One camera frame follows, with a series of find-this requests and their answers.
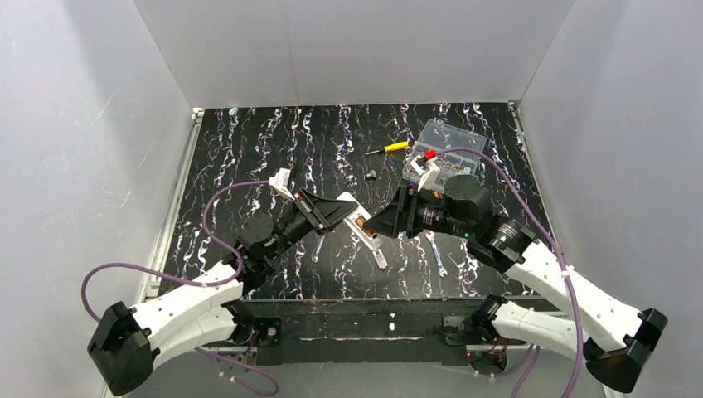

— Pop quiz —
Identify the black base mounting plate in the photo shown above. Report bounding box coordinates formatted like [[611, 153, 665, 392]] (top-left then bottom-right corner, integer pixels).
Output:
[[212, 298, 507, 366]]

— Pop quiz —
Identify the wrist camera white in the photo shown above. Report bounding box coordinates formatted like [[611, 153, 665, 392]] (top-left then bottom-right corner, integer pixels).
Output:
[[406, 149, 440, 191], [269, 167, 295, 201]]

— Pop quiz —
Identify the aluminium frame rail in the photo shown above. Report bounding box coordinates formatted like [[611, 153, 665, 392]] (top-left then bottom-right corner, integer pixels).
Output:
[[128, 108, 205, 304]]

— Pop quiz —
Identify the yellow handled screwdriver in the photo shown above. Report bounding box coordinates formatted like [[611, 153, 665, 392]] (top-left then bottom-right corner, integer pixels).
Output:
[[366, 141, 410, 156]]

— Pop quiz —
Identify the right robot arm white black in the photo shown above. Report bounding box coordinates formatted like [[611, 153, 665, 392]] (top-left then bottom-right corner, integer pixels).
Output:
[[362, 175, 668, 394]]

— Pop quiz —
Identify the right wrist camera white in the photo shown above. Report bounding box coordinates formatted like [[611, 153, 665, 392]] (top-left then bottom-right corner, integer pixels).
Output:
[[406, 149, 440, 191]]

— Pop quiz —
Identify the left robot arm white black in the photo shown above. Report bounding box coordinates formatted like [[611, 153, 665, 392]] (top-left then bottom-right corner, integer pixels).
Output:
[[84, 189, 359, 396]]

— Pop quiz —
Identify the remote battery cover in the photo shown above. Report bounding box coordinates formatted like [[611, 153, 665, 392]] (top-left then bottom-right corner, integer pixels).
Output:
[[372, 250, 388, 270]]

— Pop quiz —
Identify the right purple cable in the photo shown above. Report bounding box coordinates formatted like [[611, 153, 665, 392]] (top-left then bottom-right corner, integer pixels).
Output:
[[434, 147, 585, 398]]

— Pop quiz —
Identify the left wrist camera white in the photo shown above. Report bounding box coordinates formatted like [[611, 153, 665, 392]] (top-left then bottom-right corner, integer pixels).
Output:
[[269, 167, 295, 201]]

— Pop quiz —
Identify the white remote control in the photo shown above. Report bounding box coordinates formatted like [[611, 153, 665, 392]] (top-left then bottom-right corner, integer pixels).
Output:
[[337, 192, 382, 250]]

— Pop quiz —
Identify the silver open-end wrench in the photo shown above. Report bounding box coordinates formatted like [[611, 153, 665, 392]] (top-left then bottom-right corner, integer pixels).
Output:
[[425, 231, 448, 278]]

